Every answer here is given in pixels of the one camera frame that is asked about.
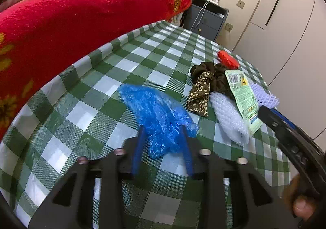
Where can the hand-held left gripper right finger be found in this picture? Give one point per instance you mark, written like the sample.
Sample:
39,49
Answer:
188,157

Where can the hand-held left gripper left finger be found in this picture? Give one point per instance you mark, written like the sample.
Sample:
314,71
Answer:
137,155

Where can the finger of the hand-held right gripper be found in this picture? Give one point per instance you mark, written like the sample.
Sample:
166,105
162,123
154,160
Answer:
286,120
270,119

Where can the green snack packet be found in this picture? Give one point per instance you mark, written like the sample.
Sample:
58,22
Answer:
244,96

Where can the white foam net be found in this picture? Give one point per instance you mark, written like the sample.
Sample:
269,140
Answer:
226,114

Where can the blue plastic bag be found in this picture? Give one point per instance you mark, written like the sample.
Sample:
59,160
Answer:
158,111

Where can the red packet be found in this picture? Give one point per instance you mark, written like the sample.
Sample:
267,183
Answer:
228,58

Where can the dark floral scrunchie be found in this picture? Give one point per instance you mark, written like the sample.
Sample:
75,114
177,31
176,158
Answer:
201,83

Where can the person's right hand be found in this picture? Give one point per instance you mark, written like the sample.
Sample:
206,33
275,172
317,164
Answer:
301,207

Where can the green checked tablecloth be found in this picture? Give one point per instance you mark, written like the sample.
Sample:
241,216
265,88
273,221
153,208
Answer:
89,116

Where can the white wardrobe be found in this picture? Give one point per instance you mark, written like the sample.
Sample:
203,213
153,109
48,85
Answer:
293,40

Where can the grey nightstand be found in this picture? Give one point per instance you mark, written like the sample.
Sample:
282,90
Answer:
206,20

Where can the floral bed sheet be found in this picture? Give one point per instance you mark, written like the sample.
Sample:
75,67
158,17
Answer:
181,18

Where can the red floral blanket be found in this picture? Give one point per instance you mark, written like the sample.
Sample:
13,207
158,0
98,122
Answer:
76,20

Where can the wall socket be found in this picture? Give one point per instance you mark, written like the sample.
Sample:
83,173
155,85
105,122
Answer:
229,26

